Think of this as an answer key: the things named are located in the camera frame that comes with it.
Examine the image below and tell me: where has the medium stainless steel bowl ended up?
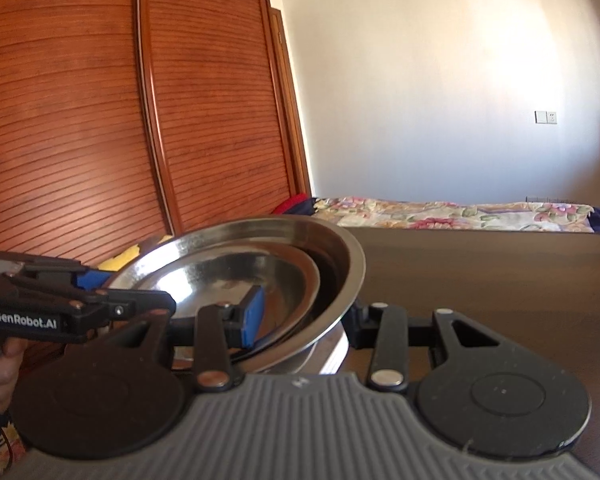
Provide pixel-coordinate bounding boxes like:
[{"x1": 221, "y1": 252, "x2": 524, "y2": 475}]
[{"x1": 112, "y1": 247, "x2": 324, "y2": 361}]

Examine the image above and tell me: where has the wooden louvered wardrobe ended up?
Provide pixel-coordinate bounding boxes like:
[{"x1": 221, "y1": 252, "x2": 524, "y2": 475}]
[{"x1": 0, "y1": 0, "x2": 312, "y2": 282}]

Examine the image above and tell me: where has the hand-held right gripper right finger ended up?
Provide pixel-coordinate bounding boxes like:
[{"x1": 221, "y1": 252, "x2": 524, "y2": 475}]
[{"x1": 346, "y1": 300, "x2": 501, "y2": 394}]

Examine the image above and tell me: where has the yellow plush toy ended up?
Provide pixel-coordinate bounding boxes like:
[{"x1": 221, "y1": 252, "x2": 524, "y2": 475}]
[{"x1": 99, "y1": 236, "x2": 175, "y2": 274}]

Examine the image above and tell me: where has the floral blanket with navy border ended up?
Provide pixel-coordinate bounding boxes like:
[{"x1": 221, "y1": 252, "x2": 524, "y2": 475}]
[{"x1": 307, "y1": 195, "x2": 600, "y2": 241}]

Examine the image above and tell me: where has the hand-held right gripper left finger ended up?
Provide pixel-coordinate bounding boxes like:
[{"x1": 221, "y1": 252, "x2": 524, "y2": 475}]
[{"x1": 99, "y1": 284, "x2": 267, "y2": 394}]

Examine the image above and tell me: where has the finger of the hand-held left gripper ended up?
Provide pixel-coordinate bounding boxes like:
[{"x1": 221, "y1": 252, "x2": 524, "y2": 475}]
[
  {"x1": 0, "y1": 252, "x2": 112, "y2": 291},
  {"x1": 69, "y1": 289, "x2": 176, "y2": 329}
]

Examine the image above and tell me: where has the large stainless steel bowl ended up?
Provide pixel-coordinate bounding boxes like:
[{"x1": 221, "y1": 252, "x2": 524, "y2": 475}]
[{"x1": 107, "y1": 215, "x2": 367, "y2": 376}]

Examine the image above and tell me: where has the red cloth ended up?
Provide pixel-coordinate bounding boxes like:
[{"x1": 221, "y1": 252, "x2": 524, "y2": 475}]
[{"x1": 272, "y1": 194, "x2": 314, "y2": 216}]

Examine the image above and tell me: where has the wooden panel door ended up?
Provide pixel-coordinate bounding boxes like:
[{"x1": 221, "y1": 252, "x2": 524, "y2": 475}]
[{"x1": 268, "y1": 7, "x2": 314, "y2": 199}]

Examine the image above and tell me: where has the person's left hand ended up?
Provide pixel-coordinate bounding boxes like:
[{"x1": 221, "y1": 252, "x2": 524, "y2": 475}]
[{"x1": 0, "y1": 337, "x2": 29, "y2": 414}]

